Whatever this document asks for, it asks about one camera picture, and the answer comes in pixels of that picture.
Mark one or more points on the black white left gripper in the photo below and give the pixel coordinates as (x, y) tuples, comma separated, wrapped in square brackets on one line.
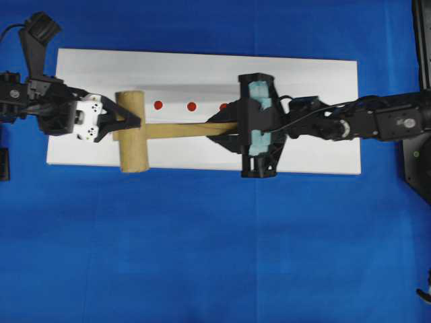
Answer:
[(53, 103)]

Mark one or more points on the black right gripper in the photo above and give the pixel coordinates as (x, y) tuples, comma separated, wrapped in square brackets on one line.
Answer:
[(260, 116)]

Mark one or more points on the wooden mallet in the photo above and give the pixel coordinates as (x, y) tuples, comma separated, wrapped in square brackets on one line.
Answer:
[(133, 149)]

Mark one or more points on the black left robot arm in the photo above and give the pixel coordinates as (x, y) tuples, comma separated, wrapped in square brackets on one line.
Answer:
[(14, 101)]

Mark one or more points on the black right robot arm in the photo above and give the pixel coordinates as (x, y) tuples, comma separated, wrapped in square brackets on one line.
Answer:
[(387, 118)]

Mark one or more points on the red dot mark middle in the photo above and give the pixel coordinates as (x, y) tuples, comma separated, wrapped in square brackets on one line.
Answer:
[(191, 106)]

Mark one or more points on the white foam board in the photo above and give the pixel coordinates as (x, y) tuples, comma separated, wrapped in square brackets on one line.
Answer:
[(176, 79)]

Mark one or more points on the blue table cloth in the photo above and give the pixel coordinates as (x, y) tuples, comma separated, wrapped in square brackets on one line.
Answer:
[(81, 244)]

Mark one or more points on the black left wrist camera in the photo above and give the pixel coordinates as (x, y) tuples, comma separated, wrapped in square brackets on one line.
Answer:
[(35, 36)]

